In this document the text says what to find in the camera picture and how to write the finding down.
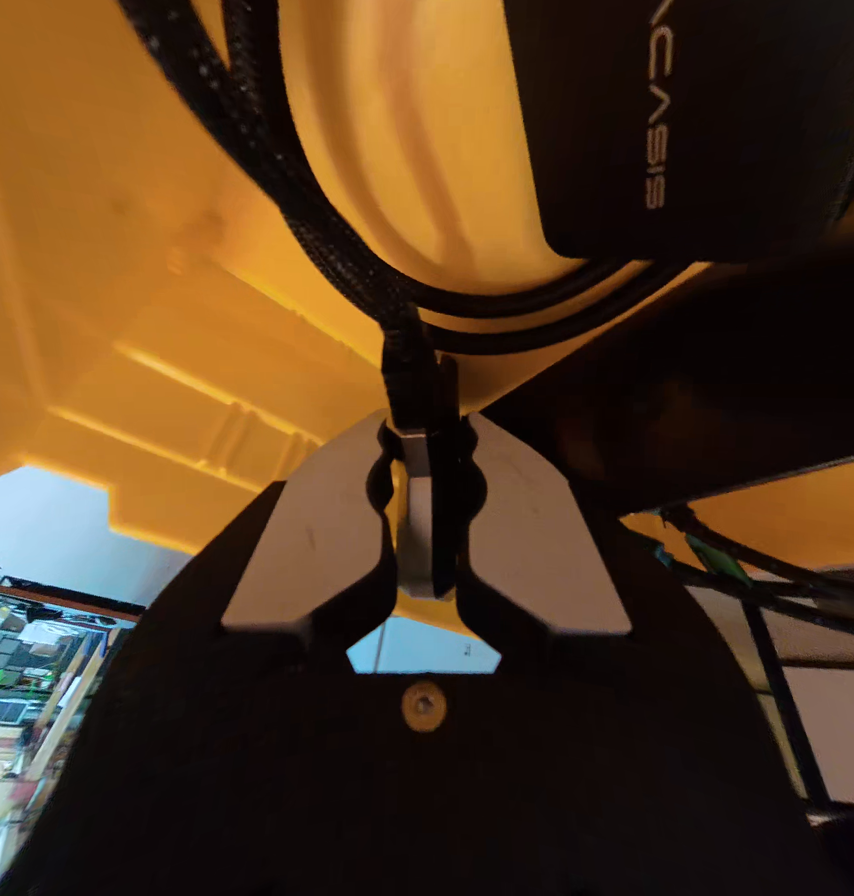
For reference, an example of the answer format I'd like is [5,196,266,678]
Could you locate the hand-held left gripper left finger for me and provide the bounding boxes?
[219,410,400,657]

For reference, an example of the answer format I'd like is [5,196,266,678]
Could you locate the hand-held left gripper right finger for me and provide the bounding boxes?
[455,412,634,657]

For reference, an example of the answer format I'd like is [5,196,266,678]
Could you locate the black braided cable green plugs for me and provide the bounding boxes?
[623,504,854,638]
[115,0,694,354]

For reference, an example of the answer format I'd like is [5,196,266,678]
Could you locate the yellow plastic bin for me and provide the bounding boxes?
[0,0,854,639]

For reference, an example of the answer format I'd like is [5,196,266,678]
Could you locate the black usb hub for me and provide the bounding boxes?
[503,0,854,266]

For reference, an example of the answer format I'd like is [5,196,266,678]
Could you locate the cluttered wooden shelf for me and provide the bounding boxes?
[0,560,148,896]

